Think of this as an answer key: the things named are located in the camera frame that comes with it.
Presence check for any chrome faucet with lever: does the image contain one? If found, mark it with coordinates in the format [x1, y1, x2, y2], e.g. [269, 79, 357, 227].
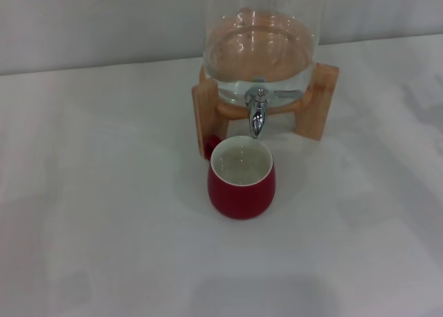
[244, 87, 304, 140]

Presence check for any light wooden dispenser stand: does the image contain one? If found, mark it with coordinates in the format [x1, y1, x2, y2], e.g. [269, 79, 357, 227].
[191, 62, 340, 158]

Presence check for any red ceramic cup white inside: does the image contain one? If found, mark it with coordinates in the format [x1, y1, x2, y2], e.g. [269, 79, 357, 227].
[204, 135, 277, 220]

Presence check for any clear glass water dispenser jar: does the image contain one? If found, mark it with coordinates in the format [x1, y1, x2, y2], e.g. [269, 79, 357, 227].
[200, 0, 328, 105]

